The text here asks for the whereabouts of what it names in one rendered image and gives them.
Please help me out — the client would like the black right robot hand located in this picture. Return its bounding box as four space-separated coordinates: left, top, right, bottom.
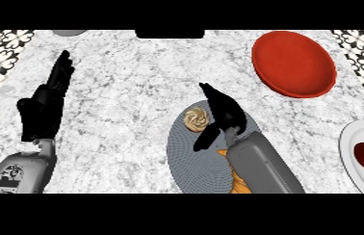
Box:
192 82 250 153

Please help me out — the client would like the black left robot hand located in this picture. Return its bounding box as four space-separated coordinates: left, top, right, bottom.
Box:
17 49 77 143

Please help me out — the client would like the beige swirl cupcake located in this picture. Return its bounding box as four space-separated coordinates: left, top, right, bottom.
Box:
182 106 211 134

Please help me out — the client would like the grey round placemat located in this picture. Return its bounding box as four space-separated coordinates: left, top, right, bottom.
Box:
166 99 263 195

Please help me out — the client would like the red bowl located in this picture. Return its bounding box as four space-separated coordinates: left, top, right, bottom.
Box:
251 30 339 99

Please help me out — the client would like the orange item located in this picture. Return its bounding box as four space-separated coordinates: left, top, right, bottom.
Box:
217 149 254 195

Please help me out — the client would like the grey round object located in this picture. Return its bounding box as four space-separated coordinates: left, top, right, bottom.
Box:
52 29 90 38

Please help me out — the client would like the white plate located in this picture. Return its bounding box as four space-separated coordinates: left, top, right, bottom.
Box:
339 119 364 193

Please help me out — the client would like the dark red item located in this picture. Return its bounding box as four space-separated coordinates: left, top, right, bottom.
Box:
353 142 364 168

